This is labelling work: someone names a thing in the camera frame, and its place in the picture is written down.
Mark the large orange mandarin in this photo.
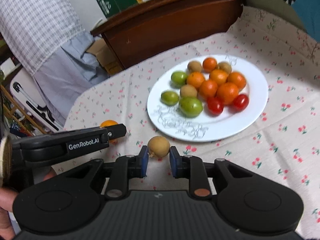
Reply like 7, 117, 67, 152
216, 82, 239, 105

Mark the large red cherry tomato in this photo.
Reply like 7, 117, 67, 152
232, 94, 249, 112

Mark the small red cherry tomato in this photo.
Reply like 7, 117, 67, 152
207, 97, 224, 116

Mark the checkered grey fabric cover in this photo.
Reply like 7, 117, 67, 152
1, 0, 108, 124

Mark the mandarin on plate left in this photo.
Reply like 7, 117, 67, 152
186, 72, 206, 90

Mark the wooden shelf rack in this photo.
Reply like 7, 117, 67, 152
1, 85, 47, 137

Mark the mandarin on plate far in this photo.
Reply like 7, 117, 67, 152
202, 57, 217, 73

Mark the dark wooden headboard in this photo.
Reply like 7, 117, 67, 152
91, 0, 244, 69

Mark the green jujube fruit low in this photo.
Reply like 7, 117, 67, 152
171, 71, 188, 88

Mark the mandarin on plate front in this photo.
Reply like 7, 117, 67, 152
199, 79, 218, 99

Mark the white oval plate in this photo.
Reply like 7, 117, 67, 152
147, 55, 268, 142

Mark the brown longan fruit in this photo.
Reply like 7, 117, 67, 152
217, 61, 232, 74
180, 85, 197, 98
187, 61, 202, 73
148, 136, 170, 158

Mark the person's left hand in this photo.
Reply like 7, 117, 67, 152
0, 167, 58, 240

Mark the brown cardboard box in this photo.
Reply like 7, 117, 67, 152
86, 38, 123, 76

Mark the mandarin on plate right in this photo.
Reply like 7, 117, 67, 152
227, 72, 247, 91

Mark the mandarin on plate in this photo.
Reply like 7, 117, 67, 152
202, 57, 217, 73
227, 72, 247, 91
186, 72, 206, 90
199, 79, 218, 99

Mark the green jujube fruit small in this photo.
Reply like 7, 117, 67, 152
161, 90, 180, 106

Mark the cherry print tablecloth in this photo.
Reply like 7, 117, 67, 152
54, 7, 319, 239

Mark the white folding table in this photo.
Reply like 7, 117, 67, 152
9, 68, 63, 133

